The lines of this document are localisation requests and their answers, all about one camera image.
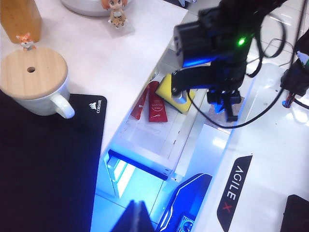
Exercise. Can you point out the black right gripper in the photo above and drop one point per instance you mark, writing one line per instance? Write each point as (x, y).
(227, 77)

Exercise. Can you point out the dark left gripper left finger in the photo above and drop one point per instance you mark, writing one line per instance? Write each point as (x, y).
(132, 220)

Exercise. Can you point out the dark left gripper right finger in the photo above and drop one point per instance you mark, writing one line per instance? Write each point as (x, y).
(146, 222)

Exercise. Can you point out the green yellow cleaning sponge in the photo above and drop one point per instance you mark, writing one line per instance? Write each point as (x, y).
(164, 90)

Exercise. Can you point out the white desk drawer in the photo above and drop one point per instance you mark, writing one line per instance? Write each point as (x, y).
(149, 140)

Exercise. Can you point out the white AgileX robot base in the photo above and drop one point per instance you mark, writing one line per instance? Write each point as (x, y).
(265, 169)

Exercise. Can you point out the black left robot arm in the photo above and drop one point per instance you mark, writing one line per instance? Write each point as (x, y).
(297, 215)

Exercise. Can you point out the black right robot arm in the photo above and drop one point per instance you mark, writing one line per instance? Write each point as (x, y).
(205, 41)

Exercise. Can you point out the black blue-edged housing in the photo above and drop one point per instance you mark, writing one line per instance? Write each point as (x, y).
(190, 193)

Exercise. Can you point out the red packets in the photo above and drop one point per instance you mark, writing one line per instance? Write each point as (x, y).
(157, 108)

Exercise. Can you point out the red flat packet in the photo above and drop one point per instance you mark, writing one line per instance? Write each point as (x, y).
(140, 106)

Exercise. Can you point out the black Corsair mouse pad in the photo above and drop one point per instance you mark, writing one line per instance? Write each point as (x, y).
(48, 169)

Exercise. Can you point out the orange-haired anime figurine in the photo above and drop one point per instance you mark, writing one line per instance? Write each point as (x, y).
(114, 17)

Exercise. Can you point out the white ceramic mug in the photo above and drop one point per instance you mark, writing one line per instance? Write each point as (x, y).
(41, 106)

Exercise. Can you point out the round wooden mug lid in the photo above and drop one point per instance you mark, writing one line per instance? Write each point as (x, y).
(43, 77)

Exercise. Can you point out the white round desk fan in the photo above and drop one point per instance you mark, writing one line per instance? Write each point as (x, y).
(84, 8)

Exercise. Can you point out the small orange fox figurine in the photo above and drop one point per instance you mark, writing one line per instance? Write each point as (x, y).
(26, 42)

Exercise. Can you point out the yellow tin canister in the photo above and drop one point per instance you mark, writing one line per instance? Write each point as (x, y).
(19, 19)

